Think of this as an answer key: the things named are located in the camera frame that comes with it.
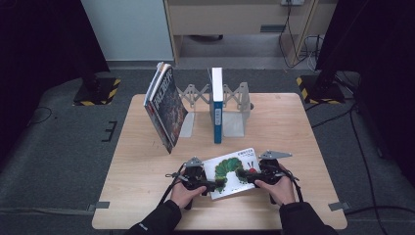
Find long black floor cable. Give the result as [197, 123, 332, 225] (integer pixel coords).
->
[304, 102, 390, 235]

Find person's left hand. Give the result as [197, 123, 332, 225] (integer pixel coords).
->
[169, 182, 208, 210]

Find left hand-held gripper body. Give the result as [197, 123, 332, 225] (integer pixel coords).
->
[180, 156, 209, 191]

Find white caterpillar picture book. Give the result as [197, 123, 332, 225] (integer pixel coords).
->
[202, 147, 262, 201]

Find white panel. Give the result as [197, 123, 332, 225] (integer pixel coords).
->
[80, 0, 174, 62]

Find wooden cabinet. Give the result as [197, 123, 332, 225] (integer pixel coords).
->
[162, 0, 339, 68]

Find grey tape strip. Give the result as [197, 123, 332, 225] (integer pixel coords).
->
[327, 201, 351, 212]
[87, 201, 111, 212]

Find right hand-held gripper black cable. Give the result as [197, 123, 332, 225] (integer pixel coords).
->
[270, 164, 305, 204]

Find hand-held gripper black cable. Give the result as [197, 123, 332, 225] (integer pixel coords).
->
[270, 164, 305, 204]
[158, 163, 189, 208]

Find thick black floor cable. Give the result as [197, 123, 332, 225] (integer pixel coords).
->
[344, 205, 415, 216]

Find black stand base yellow stripes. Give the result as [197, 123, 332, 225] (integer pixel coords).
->
[296, 74, 346, 106]
[72, 77, 121, 107]

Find black hanging cable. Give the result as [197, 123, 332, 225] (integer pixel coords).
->
[278, 4, 315, 70]

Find blue book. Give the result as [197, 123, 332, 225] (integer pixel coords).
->
[207, 67, 225, 145]

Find left hand-held gripper black cable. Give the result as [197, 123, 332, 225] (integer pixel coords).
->
[158, 163, 189, 208]

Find black curtain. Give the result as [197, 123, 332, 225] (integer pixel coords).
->
[314, 0, 415, 179]
[0, 0, 111, 165]

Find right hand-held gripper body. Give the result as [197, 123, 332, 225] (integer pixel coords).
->
[257, 150, 293, 186]

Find person's right hand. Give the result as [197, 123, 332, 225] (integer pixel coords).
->
[254, 164, 297, 207]

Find white cables bundle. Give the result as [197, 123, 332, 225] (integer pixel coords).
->
[302, 34, 325, 72]

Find thin black floor cable loop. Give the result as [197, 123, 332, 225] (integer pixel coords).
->
[27, 106, 53, 126]

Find dark cover magazine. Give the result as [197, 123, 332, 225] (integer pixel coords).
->
[146, 63, 190, 155]

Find grey metal expandable book stand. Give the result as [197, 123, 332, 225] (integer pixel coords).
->
[175, 81, 254, 139]

